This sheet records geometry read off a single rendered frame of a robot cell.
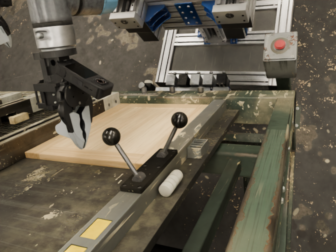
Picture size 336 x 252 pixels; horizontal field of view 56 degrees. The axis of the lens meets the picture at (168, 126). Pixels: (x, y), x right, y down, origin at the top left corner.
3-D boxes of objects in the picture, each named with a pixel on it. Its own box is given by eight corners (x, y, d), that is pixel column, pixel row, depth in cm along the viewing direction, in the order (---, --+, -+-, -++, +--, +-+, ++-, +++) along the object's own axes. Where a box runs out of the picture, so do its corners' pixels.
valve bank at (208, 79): (243, 82, 158) (235, 61, 137) (241, 109, 155) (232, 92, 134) (154, 83, 178) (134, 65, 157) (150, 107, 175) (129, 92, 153)
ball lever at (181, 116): (170, 159, 77) (192, 114, 71) (164, 166, 74) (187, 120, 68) (157, 151, 78) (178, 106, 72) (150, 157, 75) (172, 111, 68)
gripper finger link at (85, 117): (75, 141, 73) (67, 103, 70) (95, 143, 71) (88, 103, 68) (65, 146, 71) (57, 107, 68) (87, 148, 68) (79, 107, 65)
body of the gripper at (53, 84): (63, 102, 72) (52, 48, 68) (94, 103, 68) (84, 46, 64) (38, 112, 65) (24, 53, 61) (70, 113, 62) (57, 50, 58)
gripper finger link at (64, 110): (77, 127, 67) (69, 87, 65) (83, 127, 67) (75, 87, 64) (61, 134, 63) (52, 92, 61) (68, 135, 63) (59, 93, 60)
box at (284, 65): (297, 53, 134) (297, 30, 118) (296, 79, 131) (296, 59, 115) (268, 54, 139) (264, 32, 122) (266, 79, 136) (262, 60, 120)
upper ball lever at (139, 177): (152, 175, 66) (117, 121, 65) (144, 184, 62) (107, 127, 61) (139, 181, 68) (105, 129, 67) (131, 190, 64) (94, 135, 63)
